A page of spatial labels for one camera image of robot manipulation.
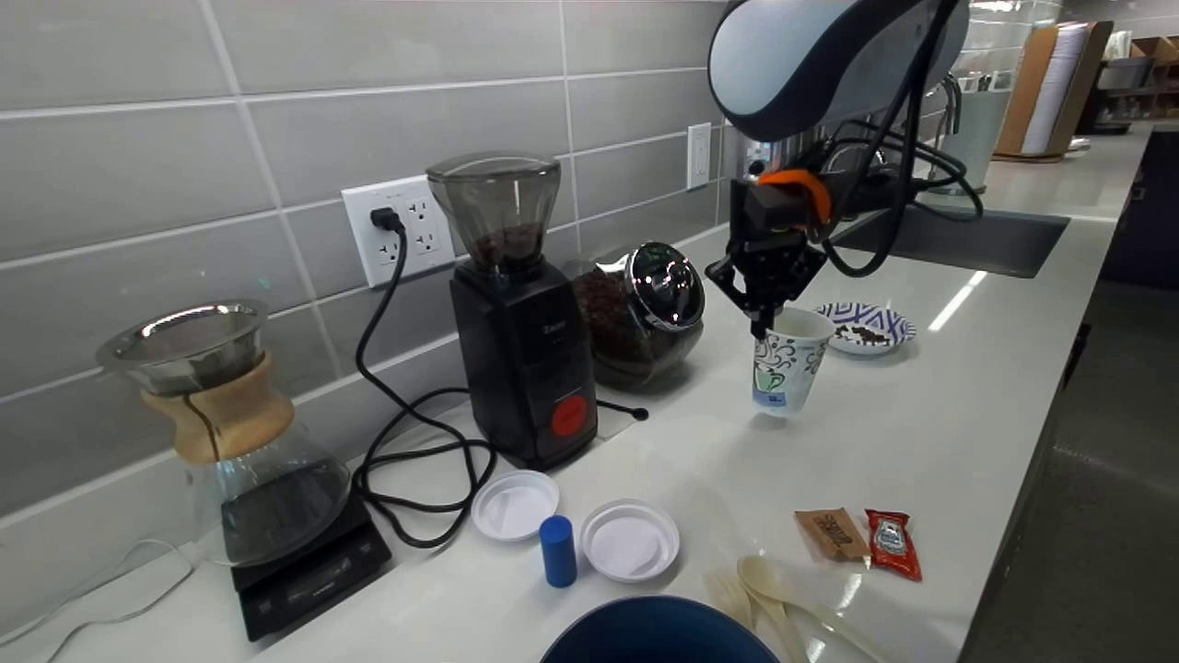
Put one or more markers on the red sachet packet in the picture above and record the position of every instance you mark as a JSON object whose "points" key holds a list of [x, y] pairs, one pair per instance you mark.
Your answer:
{"points": [[891, 544]]}

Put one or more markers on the black coffee grinder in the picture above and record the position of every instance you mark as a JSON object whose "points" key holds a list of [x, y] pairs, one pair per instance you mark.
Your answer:
{"points": [[529, 356]]}

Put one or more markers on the glass pour-over coffee carafe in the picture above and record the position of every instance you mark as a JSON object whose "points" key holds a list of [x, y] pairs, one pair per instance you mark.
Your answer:
{"points": [[222, 419]]}

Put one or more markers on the brown sachet packet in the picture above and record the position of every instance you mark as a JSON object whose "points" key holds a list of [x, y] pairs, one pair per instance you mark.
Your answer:
{"points": [[833, 536]]}

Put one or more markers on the dark blue cabinet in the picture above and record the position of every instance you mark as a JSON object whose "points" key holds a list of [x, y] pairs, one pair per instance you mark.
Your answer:
{"points": [[1148, 208]]}

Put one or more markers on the brown cardboard box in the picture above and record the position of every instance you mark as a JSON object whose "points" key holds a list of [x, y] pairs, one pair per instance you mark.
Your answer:
{"points": [[1056, 87]]}

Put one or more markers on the patterned paper cup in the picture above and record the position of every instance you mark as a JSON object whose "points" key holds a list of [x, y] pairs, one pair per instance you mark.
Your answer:
{"points": [[790, 370]]}

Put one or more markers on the blue patterned white bowl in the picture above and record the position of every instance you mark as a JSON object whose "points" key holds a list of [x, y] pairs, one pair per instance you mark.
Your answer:
{"points": [[869, 331]]}

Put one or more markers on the black coffee scale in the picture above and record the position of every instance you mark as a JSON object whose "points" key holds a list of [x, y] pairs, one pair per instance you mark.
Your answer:
{"points": [[308, 582]]}

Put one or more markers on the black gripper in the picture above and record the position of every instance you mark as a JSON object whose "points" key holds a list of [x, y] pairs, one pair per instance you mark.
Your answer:
{"points": [[775, 224]]}

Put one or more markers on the dark kitchen sink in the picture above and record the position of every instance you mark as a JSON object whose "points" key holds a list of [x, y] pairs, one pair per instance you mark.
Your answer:
{"points": [[981, 243]]}

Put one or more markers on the white plastic lid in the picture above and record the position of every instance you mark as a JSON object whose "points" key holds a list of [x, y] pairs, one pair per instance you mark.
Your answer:
{"points": [[512, 507]]}

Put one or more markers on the cream plastic spoon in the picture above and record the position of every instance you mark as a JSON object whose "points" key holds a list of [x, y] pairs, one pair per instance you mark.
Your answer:
{"points": [[730, 598]]}

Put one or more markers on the pale green bin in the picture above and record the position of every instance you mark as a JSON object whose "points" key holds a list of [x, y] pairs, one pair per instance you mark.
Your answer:
{"points": [[981, 124]]}

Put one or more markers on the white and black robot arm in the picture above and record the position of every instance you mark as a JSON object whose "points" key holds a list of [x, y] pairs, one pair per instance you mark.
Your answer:
{"points": [[810, 59]]}

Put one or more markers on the glass coffee bean jar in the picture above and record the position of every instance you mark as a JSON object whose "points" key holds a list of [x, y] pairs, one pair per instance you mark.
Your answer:
{"points": [[638, 319]]}

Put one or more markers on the dark blue round object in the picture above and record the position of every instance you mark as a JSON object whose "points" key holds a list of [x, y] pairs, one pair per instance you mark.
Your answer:
{"points": [[655, 630]]}

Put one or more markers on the small blue bottle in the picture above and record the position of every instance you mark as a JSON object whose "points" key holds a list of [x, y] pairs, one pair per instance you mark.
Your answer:
{"points": [[556, 554]]}

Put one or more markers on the white wall power outlet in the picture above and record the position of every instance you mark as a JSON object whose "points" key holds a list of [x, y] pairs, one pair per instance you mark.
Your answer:
{"points": [[426, 232]]}

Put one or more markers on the clear plastic wrapper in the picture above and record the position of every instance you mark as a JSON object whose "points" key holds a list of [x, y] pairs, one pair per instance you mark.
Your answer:
{"points": [[768, 580]]}

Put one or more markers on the white wall switch plate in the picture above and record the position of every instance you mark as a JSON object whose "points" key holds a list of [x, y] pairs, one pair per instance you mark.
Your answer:
{"points": [[698, 154]]}

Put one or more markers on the white round saucer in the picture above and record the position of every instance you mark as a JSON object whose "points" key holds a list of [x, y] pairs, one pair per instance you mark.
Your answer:
{"points": [[628, 544]]}

